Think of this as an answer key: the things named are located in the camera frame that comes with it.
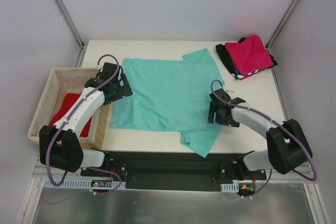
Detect patterned t shirt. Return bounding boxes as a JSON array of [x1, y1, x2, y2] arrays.
[[233, 69, 265, 80]]

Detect teal t shirt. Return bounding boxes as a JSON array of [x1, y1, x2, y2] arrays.
[[110, 48, 224, 158]]

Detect wicker basket with cloth liner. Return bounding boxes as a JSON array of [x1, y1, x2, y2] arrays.
[[27, 68, 109, 150]]

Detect black t shirt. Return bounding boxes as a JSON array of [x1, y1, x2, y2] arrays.
[[216, 37, 278, 75]]

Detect pink t shirt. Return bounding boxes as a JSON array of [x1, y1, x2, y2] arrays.
[[225, 35, 274, 74]]

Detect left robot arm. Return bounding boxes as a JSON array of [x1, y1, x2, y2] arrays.
[[39, 62, 133, 176]]

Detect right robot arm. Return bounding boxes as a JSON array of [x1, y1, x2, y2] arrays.
[[208, 89, 317, 182]]

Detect red t shirt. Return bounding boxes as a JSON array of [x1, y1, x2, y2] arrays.
[[49, 92, 92, 138]]

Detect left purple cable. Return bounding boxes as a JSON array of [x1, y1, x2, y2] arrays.
[[44, 54, 124, 205]]

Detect purple cable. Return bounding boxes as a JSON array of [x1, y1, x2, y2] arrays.
[[211, 79, 318, 202], [44, 54, 124, 205]]

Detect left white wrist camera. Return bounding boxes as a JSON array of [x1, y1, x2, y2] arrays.
[[96, 65, 103, 72]]

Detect aluminium frame post left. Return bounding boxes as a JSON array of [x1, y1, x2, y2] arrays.
[[39, 0, 87, 50]]

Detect aluminium frame post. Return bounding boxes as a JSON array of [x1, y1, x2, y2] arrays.
[[266, 0, 301, 51], [39, 0, 87, 50]]

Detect right white cable duct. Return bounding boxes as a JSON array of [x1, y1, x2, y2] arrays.
[[220, 183, 239, 193]]

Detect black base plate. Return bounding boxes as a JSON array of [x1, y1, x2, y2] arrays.
[[80, 151, 266, 191]]

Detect aluminium rail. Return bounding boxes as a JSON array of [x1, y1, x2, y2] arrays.
[[266, 162, 317, 184]]

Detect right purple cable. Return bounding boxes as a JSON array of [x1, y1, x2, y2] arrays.
[[211, 79, 318, 202]]

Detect aluminium frame post right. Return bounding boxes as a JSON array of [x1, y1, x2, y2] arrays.
[[266, 0, 301, 51]]

